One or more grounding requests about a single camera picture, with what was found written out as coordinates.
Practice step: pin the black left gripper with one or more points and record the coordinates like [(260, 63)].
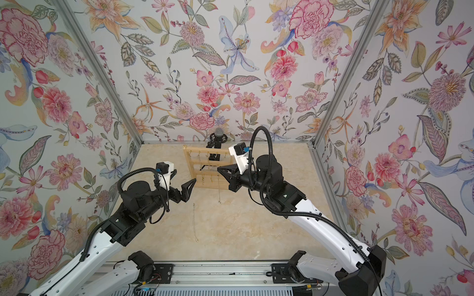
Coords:
[(184, 194)]

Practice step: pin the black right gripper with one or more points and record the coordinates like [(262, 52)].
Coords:
[(237, 180)]

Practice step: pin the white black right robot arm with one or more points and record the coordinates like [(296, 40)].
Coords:
[(357, 269)]

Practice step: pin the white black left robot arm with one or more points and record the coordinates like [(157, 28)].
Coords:
[(143, 191)]

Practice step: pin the wooden jewelry display stand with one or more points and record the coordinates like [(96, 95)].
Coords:
[(203, 163)]

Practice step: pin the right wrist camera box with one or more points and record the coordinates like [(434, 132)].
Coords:
[(240, 152)]

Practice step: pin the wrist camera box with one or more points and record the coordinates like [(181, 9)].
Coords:
[(240, 152), (165, 171)]

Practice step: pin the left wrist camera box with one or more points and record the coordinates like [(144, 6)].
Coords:
[(165, 171)]

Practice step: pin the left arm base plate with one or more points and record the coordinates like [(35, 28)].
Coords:
[(160, 273)]

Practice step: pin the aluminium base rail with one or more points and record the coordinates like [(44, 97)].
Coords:
[(227, 278)]

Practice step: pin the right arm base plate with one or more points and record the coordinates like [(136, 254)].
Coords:
[(283, 273)]

